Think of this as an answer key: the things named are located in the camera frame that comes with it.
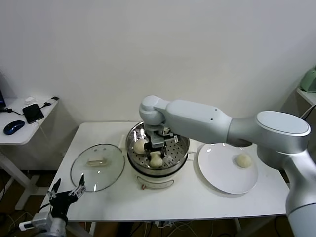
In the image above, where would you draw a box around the stainless steel steamer basket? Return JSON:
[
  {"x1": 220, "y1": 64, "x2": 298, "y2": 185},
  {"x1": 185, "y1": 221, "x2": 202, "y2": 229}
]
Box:
[{"x1": 126, "y1": 120, "x2": 191, "y2": 173}]

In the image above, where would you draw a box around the blue computer mouse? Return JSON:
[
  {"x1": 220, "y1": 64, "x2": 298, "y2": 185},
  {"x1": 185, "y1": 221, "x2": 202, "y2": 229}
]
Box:
[{"x1": 3, "y1": 120, "x2": 26, "y2": 136}]

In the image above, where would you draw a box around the white round plate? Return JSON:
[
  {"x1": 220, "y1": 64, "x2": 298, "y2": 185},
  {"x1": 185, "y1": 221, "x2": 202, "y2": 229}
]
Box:
[{"x1": 198, "y1": 142, "x2": 259, "y2": 195}]

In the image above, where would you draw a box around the white shelf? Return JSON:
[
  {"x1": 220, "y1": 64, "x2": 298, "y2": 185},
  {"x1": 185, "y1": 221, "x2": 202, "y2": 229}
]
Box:
[{"x1": 296, "y1": 87, "x2": 316, "y2": 109}]

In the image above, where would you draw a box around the white phone charging cable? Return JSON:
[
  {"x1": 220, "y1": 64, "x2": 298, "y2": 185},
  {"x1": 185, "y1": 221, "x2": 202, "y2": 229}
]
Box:
[{"x1": 36, "y1": 119, "x2": 55, "y2": 151}]

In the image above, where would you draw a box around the white steamed baozi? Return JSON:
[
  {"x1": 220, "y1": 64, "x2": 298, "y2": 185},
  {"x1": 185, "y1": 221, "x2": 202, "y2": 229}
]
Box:
[
  {"x1": 149, "y1": 152, "x2": 163, "y2": 168},
  {"x1": 133, "y1": 139, "x2": 148, "y2": 154},
  {"x1": 234, "y1": 153, "x2": 253, "y2": 170}
]

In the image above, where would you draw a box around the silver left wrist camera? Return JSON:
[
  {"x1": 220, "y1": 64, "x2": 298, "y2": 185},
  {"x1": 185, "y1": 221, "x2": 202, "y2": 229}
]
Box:
[{"x1": 18, "y1": 212, "x2": 53, "y2": 230}]

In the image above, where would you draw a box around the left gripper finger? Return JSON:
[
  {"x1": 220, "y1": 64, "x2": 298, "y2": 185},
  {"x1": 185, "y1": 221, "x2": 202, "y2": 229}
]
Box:
[
  {"x1": 70, "y1": 173, "x2": 86, "y2": 197},
  {"x1": 47, "y1": 179, "x2": 62, "y2": 200}
]

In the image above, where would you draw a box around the black adapter dongle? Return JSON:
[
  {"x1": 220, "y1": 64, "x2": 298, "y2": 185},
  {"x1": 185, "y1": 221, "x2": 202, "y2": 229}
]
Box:
[{"x1": 40, "y1": 96, "x2": 61, "y2": 110}]

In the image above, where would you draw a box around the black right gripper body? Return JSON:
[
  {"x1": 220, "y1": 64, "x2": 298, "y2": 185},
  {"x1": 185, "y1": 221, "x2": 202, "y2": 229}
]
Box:
[{"x1": 144, "y1": 125, "x2": 166, "y2": 155}]

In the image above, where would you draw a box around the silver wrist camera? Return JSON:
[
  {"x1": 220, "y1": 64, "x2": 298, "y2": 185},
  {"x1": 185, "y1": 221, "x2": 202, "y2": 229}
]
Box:
[
  {"x1": 162, "y1": 127, "x2": 179, "y2": 143},
  {"x1": 18, "y1": 212, "x2": 53, "y2": 230}
]

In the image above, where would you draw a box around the white side desk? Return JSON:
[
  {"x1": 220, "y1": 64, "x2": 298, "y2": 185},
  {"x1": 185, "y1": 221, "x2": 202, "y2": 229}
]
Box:
[{"x1": 0, "y1": 97, "x2": 60, "y2": 210}]

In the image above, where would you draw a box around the glass pot lid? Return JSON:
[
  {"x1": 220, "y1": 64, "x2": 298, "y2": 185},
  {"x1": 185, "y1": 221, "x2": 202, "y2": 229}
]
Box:
[{"x1": 70, "y1": 144, "x2": 125, "y2": 193}]

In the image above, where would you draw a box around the white electric cooker pot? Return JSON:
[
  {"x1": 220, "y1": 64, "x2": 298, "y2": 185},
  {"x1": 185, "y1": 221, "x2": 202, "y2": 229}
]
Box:
[{"x1": 119, "y1": 134, "x2": 198, "y2": 191}]

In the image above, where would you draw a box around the black cable with connector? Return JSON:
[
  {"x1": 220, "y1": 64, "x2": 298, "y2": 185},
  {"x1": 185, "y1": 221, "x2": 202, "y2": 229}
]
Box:
[{"x1": 0, "y1": 107, "x2": 25, "y2": 116}]

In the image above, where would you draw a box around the dark laptop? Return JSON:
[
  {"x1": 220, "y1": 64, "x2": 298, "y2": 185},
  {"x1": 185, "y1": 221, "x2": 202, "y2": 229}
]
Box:
[{"x1": 0, "y1": 71, "x2": 8, "y2": 114}]

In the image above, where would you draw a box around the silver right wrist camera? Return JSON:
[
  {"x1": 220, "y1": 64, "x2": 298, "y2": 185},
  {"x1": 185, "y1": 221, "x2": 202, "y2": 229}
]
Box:
[{"x1": 162, "y1": 127, "x2": 179, "y2": 143}]

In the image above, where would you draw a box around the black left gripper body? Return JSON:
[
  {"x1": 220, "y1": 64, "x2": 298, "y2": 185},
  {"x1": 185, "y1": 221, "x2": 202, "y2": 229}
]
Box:
[{"x1": 50, "y1": 190, "x2": 79, "y2": 218}]

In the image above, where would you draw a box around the green appliance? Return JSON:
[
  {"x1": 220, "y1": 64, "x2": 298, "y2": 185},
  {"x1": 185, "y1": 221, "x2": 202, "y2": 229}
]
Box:
[{"x1": 301, "y1": 66, "x2": 316, "y2": 94}]

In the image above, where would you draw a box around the black smartphone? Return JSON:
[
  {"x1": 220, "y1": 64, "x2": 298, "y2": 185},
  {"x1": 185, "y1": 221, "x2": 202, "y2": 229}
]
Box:
[{"x1": 22, "y1": 103, "x2": 45, "y2": 124}]

